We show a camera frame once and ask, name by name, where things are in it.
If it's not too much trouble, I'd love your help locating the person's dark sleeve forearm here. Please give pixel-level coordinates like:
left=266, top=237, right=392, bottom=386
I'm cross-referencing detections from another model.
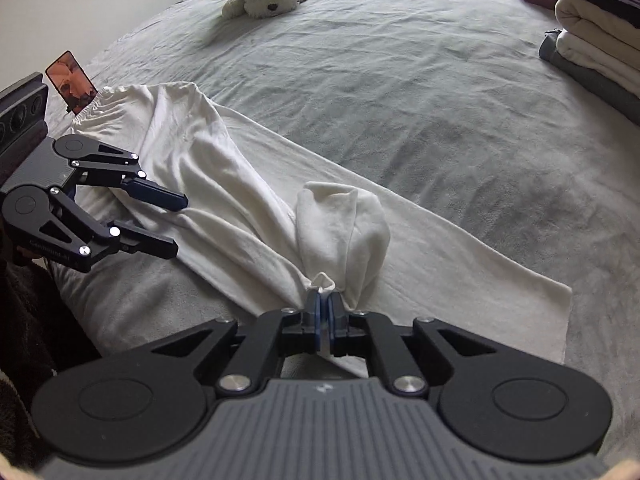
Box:
left=0, top=238, right=101, bottom=470

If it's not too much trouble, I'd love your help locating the black multi-lens camera box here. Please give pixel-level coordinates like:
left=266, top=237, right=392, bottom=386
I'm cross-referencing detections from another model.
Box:
left=1, top=72, right=49, bottom=155

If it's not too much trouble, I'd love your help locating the white pants garment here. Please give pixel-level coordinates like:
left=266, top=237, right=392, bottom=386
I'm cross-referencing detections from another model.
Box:
left=51, top=82, right=572, bottom=363

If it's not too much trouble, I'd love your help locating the smartphone on stand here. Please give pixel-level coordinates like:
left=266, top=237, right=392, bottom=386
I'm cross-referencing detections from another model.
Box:
left=46, top=50, right=98, bottom=115

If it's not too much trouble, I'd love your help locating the black folded garment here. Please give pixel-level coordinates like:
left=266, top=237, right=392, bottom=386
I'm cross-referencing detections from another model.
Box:
left=586, top=0, right=640, bottom=28

